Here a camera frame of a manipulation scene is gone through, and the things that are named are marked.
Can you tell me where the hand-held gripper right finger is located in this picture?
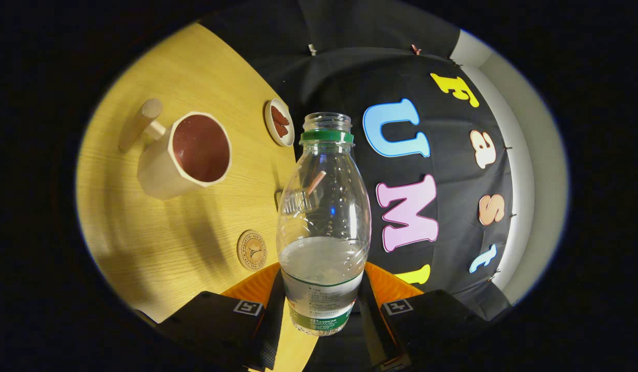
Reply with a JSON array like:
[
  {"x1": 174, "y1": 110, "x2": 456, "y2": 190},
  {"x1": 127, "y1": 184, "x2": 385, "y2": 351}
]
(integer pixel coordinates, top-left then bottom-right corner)
[{"x1": 358, "y1": 261, "x2": 498, "y2": 372}]

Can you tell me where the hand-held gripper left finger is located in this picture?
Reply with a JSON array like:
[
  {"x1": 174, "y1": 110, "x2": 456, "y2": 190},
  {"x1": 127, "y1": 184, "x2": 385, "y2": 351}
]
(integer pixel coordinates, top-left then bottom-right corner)
[{"x1": 135, "y1": 261, "x2": 287, "y2": 372}]

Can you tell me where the round wooden coaster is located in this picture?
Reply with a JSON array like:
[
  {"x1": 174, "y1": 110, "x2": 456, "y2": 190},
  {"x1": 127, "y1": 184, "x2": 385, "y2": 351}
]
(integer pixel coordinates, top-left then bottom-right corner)
[{"x1": 237, "y1": 229, "x2": 268, "y2": 271}]

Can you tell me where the clear plastic juice bottle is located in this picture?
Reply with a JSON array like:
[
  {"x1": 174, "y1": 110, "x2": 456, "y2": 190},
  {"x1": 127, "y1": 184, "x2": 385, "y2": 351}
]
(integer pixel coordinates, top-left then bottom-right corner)
[{"x1": 276, "y1": 112, "x2": 372, "y2": 336}]

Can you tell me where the beige cup with wooden handle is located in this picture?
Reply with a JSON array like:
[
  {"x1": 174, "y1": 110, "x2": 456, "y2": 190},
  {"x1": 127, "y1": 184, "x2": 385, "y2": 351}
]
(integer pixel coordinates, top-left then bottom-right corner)
[{"x1": 118, "y1": 98, "x2": 233, "y2": 201}]

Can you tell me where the wooden table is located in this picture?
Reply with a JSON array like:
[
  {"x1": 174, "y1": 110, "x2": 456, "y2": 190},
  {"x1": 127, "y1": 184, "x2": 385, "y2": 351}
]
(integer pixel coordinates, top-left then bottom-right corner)
[{"x1": 75, "y1": 22, "x2": 320, "y2": 372}]

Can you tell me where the small round plate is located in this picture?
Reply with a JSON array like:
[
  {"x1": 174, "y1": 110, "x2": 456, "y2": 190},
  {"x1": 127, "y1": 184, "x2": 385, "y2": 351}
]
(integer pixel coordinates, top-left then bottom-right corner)
[{"x1": 264, "y1": 98, "x2": 296, "y2": 147}]

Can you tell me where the small metal wire basket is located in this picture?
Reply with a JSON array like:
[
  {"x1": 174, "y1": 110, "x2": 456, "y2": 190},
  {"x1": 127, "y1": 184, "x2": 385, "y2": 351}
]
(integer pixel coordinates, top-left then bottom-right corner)
[{"x1": 275, "y1": 189, "x2": 312, "y2": 213}]

